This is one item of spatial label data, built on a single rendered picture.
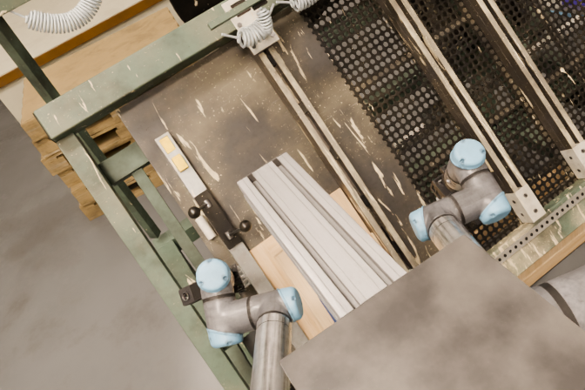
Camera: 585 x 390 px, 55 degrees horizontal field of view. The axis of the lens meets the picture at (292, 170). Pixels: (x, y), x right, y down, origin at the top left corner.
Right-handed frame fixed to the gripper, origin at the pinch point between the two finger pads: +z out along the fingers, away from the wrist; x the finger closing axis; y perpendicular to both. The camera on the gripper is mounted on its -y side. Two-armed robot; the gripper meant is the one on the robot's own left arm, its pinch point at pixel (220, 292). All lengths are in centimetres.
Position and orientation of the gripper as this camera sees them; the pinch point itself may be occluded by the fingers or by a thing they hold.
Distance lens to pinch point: 162.9
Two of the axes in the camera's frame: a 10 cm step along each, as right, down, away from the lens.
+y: 9.2, -3.7, 1.3
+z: -0.1, 2.9, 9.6
